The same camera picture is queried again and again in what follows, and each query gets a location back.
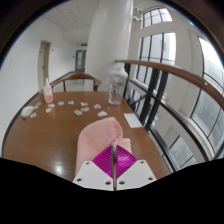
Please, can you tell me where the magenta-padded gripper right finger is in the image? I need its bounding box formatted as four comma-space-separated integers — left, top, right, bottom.
115, 144, 157, 192

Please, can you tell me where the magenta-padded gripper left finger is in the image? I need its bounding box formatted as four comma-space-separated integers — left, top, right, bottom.
72, 145, 116, 192

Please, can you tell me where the pink towel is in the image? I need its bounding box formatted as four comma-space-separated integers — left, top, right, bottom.
74, 116, 134, 184

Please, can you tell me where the white paper card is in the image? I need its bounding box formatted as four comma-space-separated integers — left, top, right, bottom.
123, 112, 144, 129

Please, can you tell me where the clear plastic tumbler with lid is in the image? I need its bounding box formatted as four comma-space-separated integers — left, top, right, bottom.
108, 63, 129, 107

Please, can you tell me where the white bottle with pink label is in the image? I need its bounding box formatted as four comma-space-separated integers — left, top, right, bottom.
43, 77, 54, 104

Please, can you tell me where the brown wooden chair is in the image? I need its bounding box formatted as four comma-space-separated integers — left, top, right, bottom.
49, 72, 102, 93

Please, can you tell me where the white computer mouse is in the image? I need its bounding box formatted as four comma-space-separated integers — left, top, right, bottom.
20, 105, 35, 119

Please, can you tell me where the black railing with wooden handrail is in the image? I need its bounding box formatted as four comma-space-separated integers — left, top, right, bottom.
114, 59, 224, 173

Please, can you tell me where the glass double door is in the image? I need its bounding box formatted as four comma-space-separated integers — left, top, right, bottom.
74, 49, 87, 73

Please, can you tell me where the grey single door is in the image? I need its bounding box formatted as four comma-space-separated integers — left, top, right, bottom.
37, 39, 52, 91

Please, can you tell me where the black-framed window wall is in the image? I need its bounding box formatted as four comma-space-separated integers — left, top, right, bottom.
133, 6, 224, 168

